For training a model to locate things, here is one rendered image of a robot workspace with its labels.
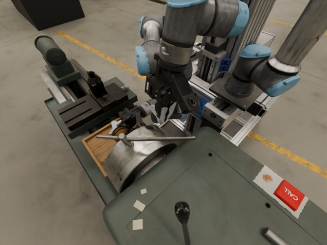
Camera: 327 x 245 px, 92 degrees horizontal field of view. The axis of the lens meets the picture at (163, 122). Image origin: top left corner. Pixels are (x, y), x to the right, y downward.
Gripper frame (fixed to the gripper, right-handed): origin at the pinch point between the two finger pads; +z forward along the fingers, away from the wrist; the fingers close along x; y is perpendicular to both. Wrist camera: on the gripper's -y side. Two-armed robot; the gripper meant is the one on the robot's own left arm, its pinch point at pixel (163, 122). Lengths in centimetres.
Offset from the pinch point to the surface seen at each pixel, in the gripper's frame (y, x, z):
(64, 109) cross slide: 71, 14, 42
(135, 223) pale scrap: -15.5, 20.8, 14.0
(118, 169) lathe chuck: 2.9, 15.1, 19.1
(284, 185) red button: -37.1, -16.5, 3.2
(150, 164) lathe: -3.2, 5.1, 16.8
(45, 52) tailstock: 115, 7, 23
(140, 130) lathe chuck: 9.1, 1.4, 11.4
